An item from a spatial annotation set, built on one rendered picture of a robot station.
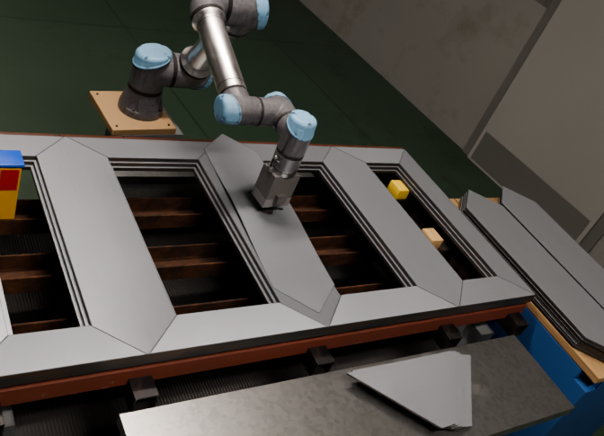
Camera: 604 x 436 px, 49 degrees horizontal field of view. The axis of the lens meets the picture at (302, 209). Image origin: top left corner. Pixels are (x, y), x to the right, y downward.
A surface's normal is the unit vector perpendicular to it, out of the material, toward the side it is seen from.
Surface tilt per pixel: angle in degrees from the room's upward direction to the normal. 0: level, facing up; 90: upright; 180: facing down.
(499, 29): 90
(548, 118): 90
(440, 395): 0
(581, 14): 90
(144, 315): 0
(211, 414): 0
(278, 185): 90
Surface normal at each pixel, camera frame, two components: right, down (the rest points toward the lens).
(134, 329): 0.35, -0.76
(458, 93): -0.78, 0.08
